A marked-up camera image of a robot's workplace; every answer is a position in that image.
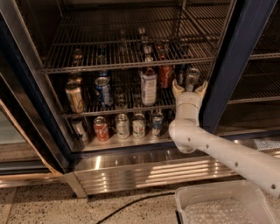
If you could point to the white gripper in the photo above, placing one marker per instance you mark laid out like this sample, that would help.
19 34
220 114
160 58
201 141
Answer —
189 99

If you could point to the silver redbull can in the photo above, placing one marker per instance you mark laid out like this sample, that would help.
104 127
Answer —
191 79

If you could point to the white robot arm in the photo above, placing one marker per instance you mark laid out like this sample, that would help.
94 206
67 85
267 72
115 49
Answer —
258 167

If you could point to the dark can behind redbull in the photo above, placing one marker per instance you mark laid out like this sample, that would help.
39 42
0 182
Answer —
180 71

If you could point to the red coca cola can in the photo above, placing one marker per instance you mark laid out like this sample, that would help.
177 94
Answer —
165 76

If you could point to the blue silver can bottom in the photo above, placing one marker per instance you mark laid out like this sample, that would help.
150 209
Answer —
157 124

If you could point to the white green can bottom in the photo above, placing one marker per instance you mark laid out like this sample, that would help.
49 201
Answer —
138 125

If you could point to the white can bottom shelf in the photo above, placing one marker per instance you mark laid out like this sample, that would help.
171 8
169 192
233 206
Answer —
122 126

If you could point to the blue pepsi can middle shelf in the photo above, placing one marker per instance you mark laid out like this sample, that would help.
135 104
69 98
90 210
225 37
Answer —
103 92

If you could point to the red coke can bottom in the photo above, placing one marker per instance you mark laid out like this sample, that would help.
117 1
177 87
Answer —
101 128

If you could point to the stainless steel fridge cabinet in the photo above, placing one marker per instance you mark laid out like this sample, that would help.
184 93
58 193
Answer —
28 28

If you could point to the gold can middle shelf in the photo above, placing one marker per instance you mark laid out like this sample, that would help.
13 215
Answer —
74 96

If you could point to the silver can bottom left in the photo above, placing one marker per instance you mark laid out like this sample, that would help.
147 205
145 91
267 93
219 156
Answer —
79 130

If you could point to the open fridge glass door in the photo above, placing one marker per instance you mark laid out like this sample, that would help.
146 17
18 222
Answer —
26 146

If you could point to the white labelled drink bottle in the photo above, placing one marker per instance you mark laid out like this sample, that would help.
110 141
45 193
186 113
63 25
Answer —
149 80

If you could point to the clear plastic bin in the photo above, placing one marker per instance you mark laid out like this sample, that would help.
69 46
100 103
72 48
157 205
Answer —
248 194

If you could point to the bubble wrap sheet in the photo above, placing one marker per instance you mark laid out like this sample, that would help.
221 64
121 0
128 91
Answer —
222 211

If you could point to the right compartment wire shelf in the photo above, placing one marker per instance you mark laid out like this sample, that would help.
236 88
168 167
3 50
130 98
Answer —
260 81

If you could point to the upper wire shelf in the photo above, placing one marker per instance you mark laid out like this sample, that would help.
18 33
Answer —
107 37

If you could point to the middle wire shelf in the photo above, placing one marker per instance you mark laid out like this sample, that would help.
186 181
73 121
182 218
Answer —
125 88

